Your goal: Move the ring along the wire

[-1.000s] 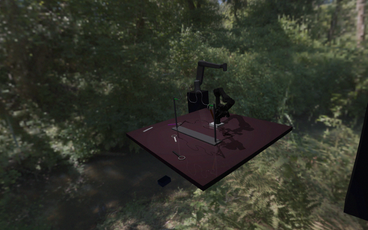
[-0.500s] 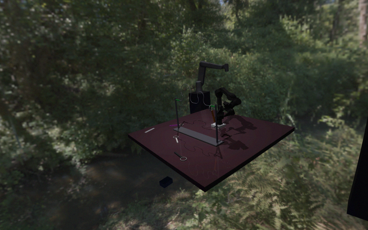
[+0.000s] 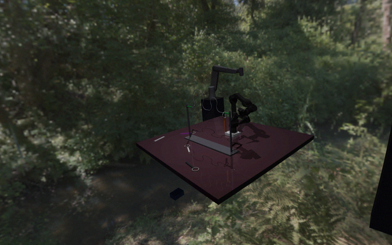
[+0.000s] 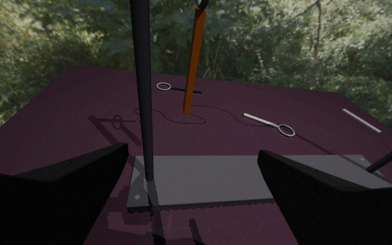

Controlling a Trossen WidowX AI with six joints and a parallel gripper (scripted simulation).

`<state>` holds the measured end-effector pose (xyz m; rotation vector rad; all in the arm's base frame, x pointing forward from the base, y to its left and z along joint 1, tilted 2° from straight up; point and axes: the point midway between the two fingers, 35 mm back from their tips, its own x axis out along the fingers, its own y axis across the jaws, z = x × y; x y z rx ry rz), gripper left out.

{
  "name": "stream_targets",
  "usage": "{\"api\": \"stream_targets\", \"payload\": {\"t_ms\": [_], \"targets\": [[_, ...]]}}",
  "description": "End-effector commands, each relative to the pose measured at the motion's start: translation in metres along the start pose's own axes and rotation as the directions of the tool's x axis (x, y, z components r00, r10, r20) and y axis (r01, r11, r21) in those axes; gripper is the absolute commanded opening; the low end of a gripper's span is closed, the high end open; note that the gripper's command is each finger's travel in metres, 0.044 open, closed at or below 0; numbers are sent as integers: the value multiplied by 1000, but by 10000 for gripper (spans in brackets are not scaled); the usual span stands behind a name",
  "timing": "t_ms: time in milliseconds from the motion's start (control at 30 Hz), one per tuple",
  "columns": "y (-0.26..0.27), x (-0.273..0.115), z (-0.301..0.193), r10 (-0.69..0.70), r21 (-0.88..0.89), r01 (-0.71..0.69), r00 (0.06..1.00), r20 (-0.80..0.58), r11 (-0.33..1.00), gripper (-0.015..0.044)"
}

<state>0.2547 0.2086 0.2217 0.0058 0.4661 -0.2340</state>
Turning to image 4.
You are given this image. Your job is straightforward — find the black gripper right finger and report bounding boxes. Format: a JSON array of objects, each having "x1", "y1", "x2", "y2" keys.
[{"x1": 257, "y1": 150, "x2": 392, "y2": 245}]

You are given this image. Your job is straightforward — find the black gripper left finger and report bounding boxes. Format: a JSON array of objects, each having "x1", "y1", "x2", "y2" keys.
[{"x1": 0, "y1": 142, "x2": 129, "y2": 245}]

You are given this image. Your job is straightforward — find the grey loop with straight handle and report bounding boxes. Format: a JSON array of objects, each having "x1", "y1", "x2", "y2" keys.
[{"x1": 243, "y1": 113, "x2": 295, "y2": 137}]

